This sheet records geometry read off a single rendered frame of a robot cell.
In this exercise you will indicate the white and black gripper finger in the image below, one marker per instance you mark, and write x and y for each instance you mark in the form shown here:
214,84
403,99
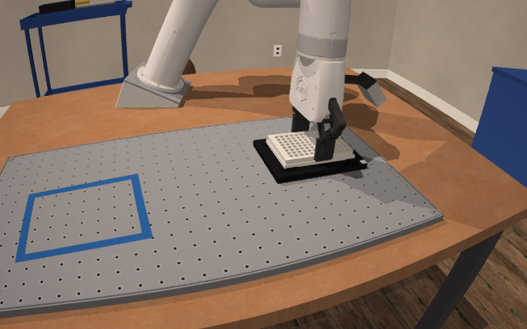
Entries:
326,143
299,122

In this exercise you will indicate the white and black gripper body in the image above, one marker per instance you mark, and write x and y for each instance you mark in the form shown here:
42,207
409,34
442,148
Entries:
314,81

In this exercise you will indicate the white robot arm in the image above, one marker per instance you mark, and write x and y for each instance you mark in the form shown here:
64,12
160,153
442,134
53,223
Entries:
323,32

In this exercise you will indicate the blue tape rectangle outline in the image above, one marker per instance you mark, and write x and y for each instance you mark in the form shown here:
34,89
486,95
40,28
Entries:
144,223

